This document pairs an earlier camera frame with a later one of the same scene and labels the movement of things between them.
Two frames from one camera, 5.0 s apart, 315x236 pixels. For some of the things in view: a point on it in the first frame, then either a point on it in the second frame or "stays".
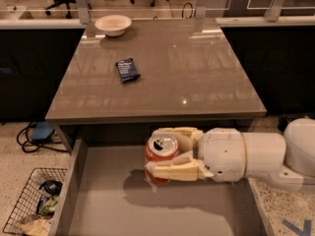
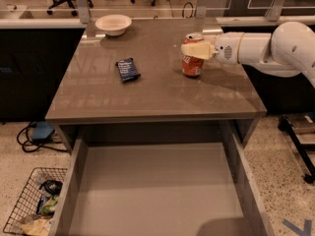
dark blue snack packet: x=127 y=70 stays
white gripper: x=223 y=153 → x=226 y=48
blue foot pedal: x=42 y=132 stays
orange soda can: x=158 y=147 → x=192 y=66
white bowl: x=113 y=25 stays
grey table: x=123 y=78 stays
